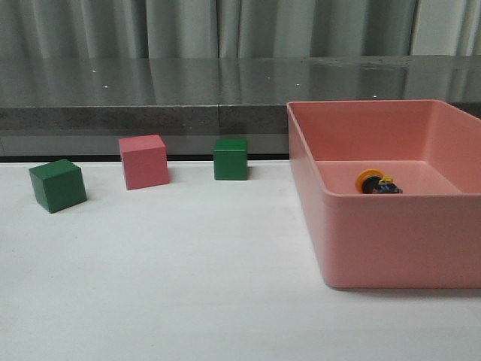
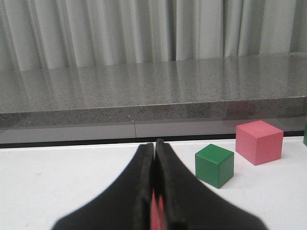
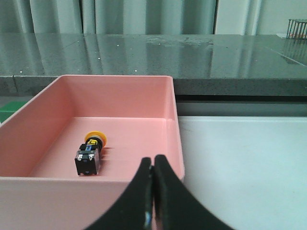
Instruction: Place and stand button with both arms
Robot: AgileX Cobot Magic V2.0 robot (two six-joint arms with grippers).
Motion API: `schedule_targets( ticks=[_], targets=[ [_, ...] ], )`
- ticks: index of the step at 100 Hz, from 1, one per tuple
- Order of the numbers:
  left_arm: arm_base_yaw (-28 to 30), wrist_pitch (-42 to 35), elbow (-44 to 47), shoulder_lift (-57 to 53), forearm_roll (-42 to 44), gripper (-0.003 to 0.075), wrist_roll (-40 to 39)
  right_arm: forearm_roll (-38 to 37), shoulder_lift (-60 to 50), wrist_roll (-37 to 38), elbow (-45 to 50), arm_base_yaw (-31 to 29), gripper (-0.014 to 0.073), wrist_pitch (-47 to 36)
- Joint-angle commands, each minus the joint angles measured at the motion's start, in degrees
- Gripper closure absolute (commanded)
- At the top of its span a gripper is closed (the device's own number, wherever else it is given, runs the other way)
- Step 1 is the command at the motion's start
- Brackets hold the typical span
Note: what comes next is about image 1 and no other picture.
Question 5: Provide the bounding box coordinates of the grey stone ledge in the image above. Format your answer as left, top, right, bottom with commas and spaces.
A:
1, 56, 480, 162

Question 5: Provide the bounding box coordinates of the pink wooden cube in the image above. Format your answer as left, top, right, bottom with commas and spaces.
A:
118, 135, 170, 190

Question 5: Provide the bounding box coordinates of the pink plastic bin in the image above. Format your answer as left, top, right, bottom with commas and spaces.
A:
287, 100, 480, 288

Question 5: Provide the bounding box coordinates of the right green wooden cube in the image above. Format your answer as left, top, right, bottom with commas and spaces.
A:
213, 138, 248, 181

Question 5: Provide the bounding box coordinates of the left green wooden cube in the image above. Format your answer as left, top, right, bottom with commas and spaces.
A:
29, 159, 87, 214

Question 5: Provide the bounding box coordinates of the grey-green curtain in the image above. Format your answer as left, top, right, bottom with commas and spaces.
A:
1, 1, 480, 59

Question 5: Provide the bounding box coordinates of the green wooden cube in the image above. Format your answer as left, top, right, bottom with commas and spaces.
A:
29, 159, 87, 214
213, 138, 248, 181

